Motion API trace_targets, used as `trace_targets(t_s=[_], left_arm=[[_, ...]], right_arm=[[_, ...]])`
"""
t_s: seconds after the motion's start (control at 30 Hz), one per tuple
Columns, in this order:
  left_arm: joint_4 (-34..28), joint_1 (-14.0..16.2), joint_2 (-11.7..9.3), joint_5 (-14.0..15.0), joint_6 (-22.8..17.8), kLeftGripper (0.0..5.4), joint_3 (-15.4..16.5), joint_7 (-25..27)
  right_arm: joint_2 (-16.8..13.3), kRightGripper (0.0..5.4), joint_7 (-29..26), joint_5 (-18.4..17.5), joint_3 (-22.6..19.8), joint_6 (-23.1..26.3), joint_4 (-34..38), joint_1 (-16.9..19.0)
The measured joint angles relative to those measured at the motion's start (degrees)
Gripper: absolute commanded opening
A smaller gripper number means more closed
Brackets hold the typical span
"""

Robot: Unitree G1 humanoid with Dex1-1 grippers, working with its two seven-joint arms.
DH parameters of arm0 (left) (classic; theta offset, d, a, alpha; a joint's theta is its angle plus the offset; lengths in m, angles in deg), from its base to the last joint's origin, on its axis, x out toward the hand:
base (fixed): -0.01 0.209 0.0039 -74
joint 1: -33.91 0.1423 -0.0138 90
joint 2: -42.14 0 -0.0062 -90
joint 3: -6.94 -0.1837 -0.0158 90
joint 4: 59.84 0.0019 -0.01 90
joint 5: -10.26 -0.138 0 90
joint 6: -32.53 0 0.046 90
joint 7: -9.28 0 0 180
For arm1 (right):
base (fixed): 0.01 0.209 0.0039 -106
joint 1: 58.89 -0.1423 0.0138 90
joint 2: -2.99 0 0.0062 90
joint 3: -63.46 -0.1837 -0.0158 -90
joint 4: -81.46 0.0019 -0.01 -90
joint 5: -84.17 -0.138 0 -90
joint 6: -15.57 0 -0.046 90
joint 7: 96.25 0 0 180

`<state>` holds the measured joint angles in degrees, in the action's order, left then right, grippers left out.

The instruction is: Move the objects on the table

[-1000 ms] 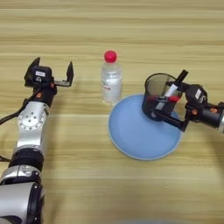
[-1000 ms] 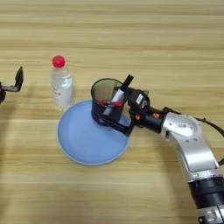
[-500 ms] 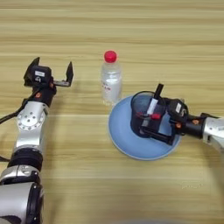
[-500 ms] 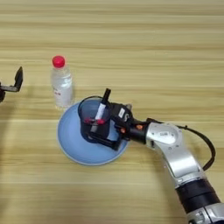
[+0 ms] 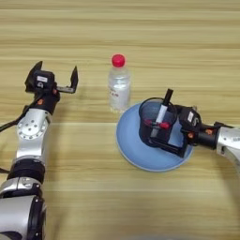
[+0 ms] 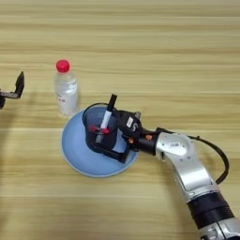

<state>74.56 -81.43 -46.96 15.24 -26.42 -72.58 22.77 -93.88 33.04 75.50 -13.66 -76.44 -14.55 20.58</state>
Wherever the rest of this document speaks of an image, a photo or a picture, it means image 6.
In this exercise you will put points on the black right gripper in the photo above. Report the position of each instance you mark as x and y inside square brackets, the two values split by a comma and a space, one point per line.
[143, 140]

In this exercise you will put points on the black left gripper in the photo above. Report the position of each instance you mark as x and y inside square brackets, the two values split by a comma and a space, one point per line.
[2, 102]

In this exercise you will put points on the white marker with black cap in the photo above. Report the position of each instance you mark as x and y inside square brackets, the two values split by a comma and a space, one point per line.
[107, 117]

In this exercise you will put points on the red pen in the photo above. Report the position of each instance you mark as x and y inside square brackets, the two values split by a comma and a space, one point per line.
[93, 128]

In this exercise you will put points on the black mesh pen cup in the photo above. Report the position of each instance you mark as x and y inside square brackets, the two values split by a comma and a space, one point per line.
[93, 142]

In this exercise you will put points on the clear red-capped plastic bottle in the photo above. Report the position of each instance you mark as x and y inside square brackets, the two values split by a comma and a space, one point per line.
[66, 90]

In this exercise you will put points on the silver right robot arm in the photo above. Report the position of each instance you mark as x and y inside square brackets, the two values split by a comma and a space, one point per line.
[190, 168]

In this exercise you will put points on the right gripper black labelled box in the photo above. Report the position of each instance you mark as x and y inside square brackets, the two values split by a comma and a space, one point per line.
[129, 123]

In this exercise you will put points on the blue round plate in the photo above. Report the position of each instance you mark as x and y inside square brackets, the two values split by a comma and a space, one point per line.
[75, 150]

